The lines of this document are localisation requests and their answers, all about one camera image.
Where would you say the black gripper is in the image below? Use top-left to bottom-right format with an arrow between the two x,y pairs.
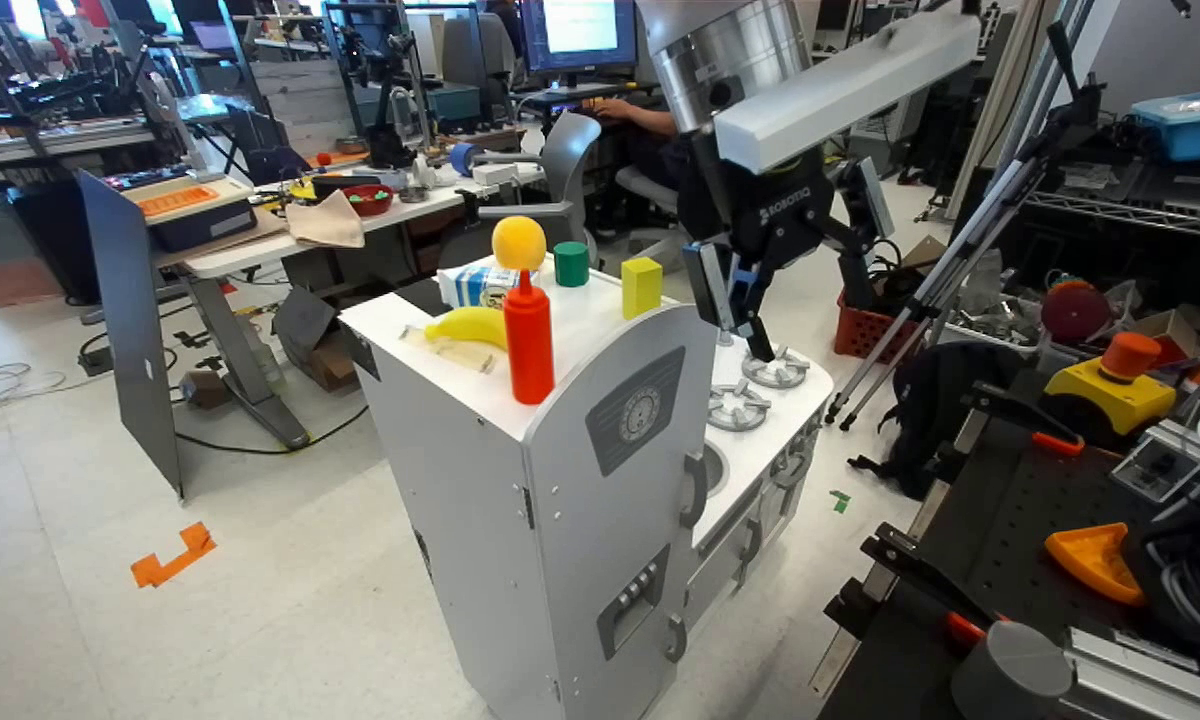
676,142 -> 836,362

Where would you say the white toy cabinet door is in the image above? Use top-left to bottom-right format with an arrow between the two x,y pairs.
515,299 -> 724,720

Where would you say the white toy kitchen cabinet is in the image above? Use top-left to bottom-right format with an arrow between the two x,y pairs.
338,255 -> 839,720

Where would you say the grey toy stove burner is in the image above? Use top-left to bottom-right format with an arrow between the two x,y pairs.
742,349 -> 815,397
704,378 -> 775,436

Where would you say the yellow toy cup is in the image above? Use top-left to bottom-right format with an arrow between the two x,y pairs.
616,250 -> 667,325

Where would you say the red basket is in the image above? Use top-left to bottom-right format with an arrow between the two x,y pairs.
833,236 -> 949,362

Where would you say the green toy cup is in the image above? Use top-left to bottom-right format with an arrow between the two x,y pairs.
550,236 -> 598,291

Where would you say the black backpack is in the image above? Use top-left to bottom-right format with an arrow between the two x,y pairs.
848,341 -> 1033,505

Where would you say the red ketchup bottle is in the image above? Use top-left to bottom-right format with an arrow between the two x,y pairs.
502,267 -> 561,409

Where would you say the seated person in dark shirt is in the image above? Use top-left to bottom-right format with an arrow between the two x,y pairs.
581,93 -> 697,153

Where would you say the grey office chair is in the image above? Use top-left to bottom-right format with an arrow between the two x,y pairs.
477,109 -> 610,259

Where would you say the yellow ball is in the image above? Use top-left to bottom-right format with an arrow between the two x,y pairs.
490,213 -> 554,280

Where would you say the yellow toy banana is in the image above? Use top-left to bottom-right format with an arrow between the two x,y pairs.
421,303 -> 512,357

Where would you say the blue and white carton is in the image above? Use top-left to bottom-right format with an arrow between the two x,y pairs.
434,255 -> 520,316

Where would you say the computer monitor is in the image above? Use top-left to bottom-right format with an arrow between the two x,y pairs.
515,0 -> 643,80

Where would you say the yellow emergency stop button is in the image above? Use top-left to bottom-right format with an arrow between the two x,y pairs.
1039,328 -> 1182,438

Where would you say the red bowl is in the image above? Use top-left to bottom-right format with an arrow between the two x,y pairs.
307,173 -> 401,219

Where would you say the orange triangular plastic piece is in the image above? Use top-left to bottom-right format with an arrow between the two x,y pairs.
1039,519 -> 1150,611

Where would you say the tan cloth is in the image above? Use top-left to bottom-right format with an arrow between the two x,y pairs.
280,188 -> 367,255

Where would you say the cardboard box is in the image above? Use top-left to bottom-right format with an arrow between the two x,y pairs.
273,282 -> 364,397

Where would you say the clear plastic box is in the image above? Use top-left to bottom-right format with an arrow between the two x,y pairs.
1108,417 -> 1200,509

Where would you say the grey cylinder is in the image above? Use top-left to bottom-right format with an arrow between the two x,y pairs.
946,616 -> 1076,720

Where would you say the blue plastic box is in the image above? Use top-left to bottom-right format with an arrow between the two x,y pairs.
1124,82 -> 1200,167

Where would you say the white work desk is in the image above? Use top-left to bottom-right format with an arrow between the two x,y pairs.
158,154 -> 554,450

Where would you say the aluminium extrusion bar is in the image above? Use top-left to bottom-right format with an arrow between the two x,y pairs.
1066,622 -> 1200,720

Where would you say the black box with orange top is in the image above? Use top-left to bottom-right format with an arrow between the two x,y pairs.
122,173 -> 259,255

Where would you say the dark grey standing board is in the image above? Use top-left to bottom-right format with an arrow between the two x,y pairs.
76,167 -> 190,505

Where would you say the orange floor tape mark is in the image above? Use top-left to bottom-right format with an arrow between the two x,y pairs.
130,519 -> 222,590

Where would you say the grey camera tripod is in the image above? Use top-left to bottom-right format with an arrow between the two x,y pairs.
819,17 -> 1112,430

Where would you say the black clamp with orange handle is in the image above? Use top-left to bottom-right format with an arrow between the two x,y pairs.
858,519 -> 992,654
966,377 -> 1093,463

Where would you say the black cable bundle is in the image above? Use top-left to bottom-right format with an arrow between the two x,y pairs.
1124,499 -> 1200,660

